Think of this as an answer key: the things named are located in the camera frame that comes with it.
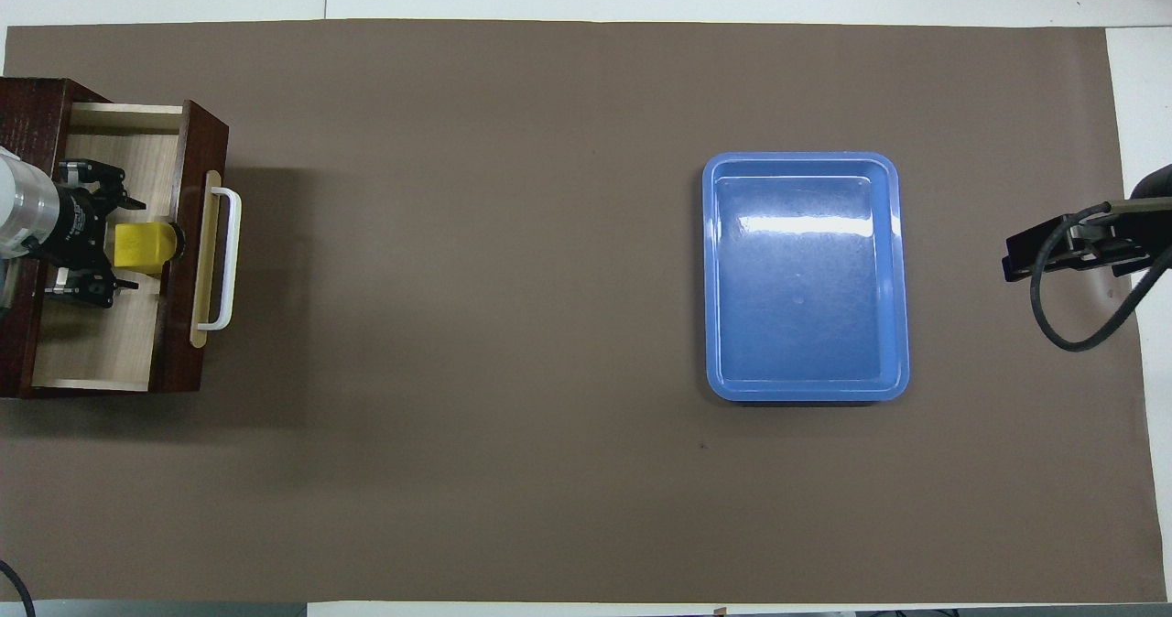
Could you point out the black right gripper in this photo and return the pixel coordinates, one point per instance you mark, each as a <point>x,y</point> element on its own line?
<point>1062,246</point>

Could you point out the yellow cube block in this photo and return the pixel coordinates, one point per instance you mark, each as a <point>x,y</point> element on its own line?
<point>142,249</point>

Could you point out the blue plastic tray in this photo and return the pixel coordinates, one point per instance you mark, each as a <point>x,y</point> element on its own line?
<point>806,278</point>

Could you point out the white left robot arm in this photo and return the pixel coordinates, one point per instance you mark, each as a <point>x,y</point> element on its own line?
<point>23,210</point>

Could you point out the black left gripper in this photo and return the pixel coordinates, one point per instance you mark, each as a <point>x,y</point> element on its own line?
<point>78,228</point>

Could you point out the brown table mat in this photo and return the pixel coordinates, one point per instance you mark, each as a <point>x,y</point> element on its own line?
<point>504,370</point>

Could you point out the dark wooden drawer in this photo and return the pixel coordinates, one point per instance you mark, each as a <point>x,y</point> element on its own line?
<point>188,361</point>

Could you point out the dark wooden drawer cabinet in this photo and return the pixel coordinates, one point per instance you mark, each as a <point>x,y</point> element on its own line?
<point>32,113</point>

